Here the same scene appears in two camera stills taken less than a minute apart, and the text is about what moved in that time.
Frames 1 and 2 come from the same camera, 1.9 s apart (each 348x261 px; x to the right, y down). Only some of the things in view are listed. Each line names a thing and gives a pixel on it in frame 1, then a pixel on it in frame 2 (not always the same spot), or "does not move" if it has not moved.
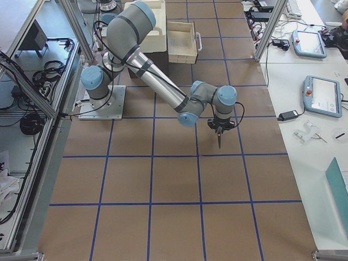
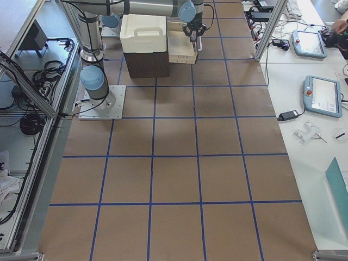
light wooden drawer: [181, 42] does not move
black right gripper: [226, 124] → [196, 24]
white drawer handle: [200, 49] does not move
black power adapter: [287, 115] does not move
